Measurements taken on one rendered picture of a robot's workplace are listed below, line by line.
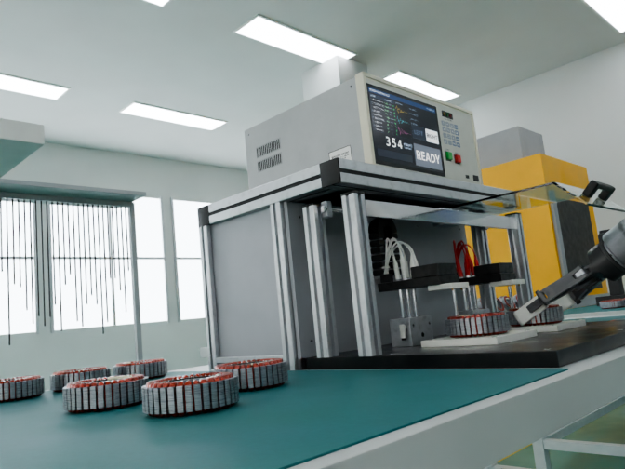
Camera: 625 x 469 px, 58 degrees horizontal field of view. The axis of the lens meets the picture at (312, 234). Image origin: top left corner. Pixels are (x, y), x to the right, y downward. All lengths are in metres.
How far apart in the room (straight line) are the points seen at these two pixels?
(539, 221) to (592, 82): 2.44
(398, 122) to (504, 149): 4.08
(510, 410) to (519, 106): 6.60
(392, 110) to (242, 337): 0.57
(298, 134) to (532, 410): 0.84
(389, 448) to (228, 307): 0.84
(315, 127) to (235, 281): 0.37
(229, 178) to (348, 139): 7.89
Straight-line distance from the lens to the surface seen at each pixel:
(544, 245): 4.79
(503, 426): 0.58
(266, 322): 1.14
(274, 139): 1.34
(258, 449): 0.45
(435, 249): 1.47
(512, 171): 4.94
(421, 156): 1.27
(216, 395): 0.66
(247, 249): 1.19
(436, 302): 1.44
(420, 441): 0.47
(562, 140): 6.84
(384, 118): 1.19
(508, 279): 1.31
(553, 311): 1.26
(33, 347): 7.32
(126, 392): 0.82
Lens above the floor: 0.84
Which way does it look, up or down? 8 degrees up
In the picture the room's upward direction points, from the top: 6 degrees counter-clockwise
